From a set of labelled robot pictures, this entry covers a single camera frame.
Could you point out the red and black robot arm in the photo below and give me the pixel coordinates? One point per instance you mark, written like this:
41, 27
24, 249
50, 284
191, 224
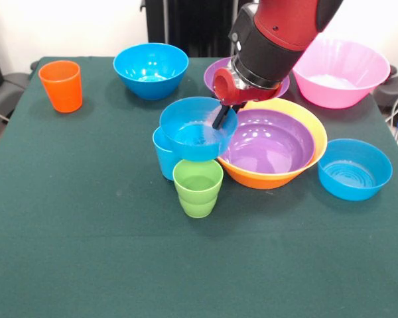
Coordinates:
278, 36

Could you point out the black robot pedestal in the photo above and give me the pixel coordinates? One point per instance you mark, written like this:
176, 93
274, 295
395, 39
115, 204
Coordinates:
192, 26

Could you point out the dark green tablecloth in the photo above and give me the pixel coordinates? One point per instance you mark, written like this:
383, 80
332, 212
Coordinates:
199, 265

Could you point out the deep blue plastic bowl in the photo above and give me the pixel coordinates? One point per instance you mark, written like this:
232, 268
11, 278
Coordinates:
151, 73

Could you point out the pink plastic bowl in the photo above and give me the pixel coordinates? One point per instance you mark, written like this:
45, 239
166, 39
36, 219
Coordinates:
348, 86

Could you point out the green plastic cup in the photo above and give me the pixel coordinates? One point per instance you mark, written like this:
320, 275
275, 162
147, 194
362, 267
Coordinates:
197, 189

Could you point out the orange plastic cup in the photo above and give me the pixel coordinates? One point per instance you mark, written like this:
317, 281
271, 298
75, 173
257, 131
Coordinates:
61, 89

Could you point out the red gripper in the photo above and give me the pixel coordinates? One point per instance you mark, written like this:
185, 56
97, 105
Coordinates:
229, 89

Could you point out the shallow blue plastic bowl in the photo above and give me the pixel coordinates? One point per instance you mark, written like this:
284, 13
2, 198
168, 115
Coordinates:
355, 172
192, 142

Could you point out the purple plastic bowl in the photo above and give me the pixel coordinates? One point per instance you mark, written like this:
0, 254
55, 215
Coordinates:
210, 74
275, 145

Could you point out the orange plastic bowl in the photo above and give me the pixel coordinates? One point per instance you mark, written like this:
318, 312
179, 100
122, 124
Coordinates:
262, 180

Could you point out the light blue plastic cup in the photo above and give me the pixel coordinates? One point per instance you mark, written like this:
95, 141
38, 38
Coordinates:
164, 159

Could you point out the black rounded equipment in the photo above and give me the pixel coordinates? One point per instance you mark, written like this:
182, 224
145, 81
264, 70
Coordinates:
396, 89

